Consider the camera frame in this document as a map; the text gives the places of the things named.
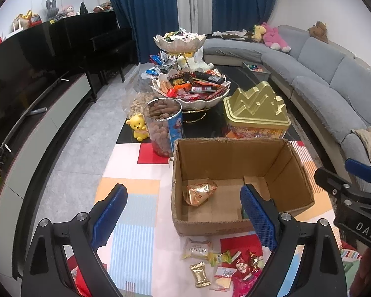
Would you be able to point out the pink doll plush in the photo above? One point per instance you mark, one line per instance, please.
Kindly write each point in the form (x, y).
(69, 11)

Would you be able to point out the pink plush toy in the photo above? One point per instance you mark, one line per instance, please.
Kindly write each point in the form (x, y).
(273, 37)

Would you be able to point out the white printed snack packet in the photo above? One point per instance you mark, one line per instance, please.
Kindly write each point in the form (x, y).
(199, 249)

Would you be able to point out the white orange snack packet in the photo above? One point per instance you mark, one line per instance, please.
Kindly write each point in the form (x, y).
(224, 278)

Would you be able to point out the colourful patchwork mat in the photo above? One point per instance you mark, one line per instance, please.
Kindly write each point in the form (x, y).
(136, 222)

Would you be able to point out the grey television cabinet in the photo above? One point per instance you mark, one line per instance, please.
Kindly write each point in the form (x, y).
(34, 142)

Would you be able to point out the gold mountain-lid tin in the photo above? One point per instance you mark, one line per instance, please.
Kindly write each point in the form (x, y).
(255, 108)

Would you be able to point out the blue curtain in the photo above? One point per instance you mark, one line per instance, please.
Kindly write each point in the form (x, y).
(142, 9)
(244, 0)

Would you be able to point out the green yellow candy packet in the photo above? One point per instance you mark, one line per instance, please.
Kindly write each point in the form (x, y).
(224, 257)

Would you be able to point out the clear jar of brown snacks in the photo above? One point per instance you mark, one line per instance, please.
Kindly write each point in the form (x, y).
(162, 123)

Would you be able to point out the small grey bin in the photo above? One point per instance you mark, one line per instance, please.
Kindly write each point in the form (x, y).
(256, 72)

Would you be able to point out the clear bag of nuts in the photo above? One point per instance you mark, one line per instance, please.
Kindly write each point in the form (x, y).
(139, 105)

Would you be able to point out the grey rabbit plush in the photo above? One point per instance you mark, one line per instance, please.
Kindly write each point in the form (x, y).
(50, 10)

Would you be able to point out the yellow plush toy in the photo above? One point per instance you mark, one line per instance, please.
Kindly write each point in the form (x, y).
(257, 32)

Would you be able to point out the brown cardboard box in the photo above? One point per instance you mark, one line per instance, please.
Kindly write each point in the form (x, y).
(222, 198)

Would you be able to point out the white plastic bag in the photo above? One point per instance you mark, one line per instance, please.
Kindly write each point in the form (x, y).
(201, 63)

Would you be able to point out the black piano bench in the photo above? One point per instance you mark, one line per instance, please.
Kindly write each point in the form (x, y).
(114, 57)

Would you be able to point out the large black television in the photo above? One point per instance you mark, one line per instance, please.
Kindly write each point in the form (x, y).
(21, 80)

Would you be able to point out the brown plush toy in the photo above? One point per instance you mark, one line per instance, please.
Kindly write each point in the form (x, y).
(318, 32)

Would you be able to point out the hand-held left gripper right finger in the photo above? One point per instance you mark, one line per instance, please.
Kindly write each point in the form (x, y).
(259, 219)

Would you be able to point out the black metronome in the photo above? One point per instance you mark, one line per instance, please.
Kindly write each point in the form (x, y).
(83, 8)

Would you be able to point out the grey sectional sofa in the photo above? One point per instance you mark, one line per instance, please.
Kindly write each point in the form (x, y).
(321, 77)

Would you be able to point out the gold foil twisted candy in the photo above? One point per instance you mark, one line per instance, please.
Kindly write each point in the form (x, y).
(256, 260)

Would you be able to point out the black upright piano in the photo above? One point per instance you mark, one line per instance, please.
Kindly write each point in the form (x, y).
(80, 34)

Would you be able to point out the gold foil snack packet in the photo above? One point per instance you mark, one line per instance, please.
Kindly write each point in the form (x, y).
(199, 193)

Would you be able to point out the papers on sofa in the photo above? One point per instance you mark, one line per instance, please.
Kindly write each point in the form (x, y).
(232, 34)

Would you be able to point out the white sheer curtain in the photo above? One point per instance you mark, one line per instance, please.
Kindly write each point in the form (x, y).
(194, 0)

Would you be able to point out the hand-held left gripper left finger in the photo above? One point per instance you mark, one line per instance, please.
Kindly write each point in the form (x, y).
(111, 212)

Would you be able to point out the small gold candy packet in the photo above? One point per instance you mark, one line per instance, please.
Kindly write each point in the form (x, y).
(200, 274)

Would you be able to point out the yellow bear toy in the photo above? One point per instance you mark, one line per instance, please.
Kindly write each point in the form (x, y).
(137, 126)

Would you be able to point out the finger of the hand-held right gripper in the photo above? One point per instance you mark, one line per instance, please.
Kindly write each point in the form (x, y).
(362, 168)
(332, 182)

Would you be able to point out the red white-label snack packet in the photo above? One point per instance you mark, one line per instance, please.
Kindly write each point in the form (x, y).
(242, 266)

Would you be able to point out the pile of mixed snack packets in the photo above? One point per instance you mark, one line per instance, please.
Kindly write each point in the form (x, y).
(157, 65)
(193, 85)
(179, 35)

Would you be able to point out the gold ribbon gift basket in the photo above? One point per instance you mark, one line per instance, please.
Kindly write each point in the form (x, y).
(26, 20)

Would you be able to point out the two-tier white snack stand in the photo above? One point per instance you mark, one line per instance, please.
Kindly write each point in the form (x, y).
(191, 103)

